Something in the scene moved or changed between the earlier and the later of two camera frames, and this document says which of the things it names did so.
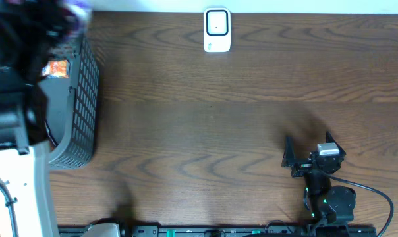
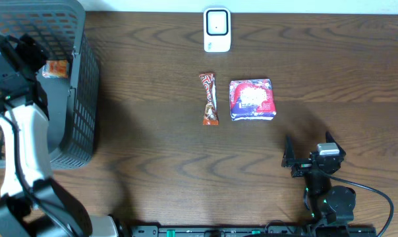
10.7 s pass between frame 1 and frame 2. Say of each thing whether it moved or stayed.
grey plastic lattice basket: stayed
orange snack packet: stayed
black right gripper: stayed
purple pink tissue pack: moved
